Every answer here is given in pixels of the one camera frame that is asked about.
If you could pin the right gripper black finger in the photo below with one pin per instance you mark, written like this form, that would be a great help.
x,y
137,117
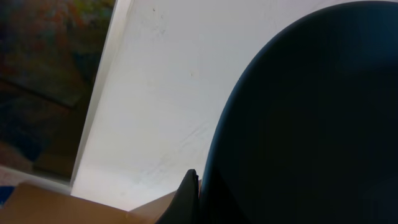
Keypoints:
x,y
183,208

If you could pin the brown cardboard box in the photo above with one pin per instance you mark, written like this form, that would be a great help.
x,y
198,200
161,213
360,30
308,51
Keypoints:
x,y
29,204

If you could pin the dark blue plate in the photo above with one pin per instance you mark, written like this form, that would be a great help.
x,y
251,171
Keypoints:
x,y
309,132

